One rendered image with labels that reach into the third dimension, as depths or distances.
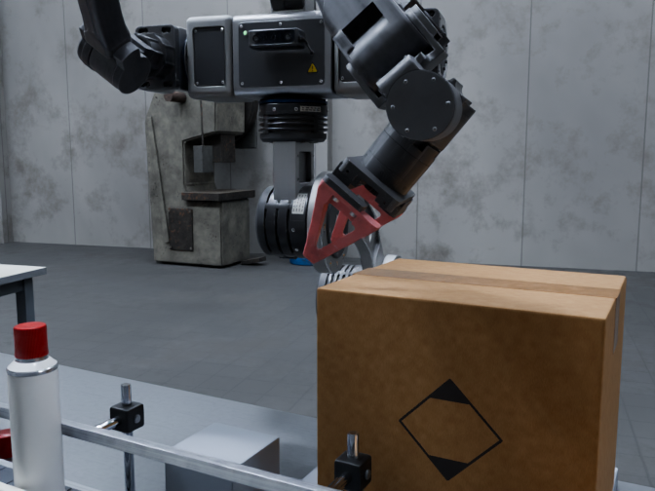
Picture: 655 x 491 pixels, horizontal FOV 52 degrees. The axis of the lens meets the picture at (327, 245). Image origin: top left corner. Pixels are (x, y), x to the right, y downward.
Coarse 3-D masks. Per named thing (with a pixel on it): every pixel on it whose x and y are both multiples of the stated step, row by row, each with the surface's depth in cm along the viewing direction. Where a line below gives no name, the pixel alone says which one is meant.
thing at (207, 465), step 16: (0, 416) 82; (64, 432) 76; (80, 432) 75; (96, 432) 74; (112, 432) 74; (128, 448) 72; (144, 448) 71; (160, 448) 70; (176, 448) 70; (176, 464) 69; (192, 464) 68; (208, 464) 67; (224, 464) 67; (240, 480) 65; (256, 480) 64; (272, 480) 64; (288, 480) 63
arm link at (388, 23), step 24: (336, 0) 65; (360, 0) 63; (384, 0) 62; (336, 24) 64; (360, 24) 65; (384, 24) 62; (408, 24) 61; (360, 48) 63; (384, 48) 62; (408, 48) 61; (432, 48) 62; (360, 72) 63; (384, 72) 62
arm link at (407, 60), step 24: (432, 24) 61; (408, 72) 54; (432, 72) 54; (384, 96) 63; (408, 96) 55; (432, 96) 54; (456, 96) 55; (408, 120) 55; (432, 120) 54; (456, 120) 57
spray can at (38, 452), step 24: (24, 336) 70; (24, 360) 71; (48, 360) 72; (24, 384) 70; (48, 384) 71; (24, 408) 71; (48, 408) 72; (24, 432) 71; (48, 432) 72; (24, 456) 71; (48, 456) 72; (24, 480) 72; (48, 480) 72
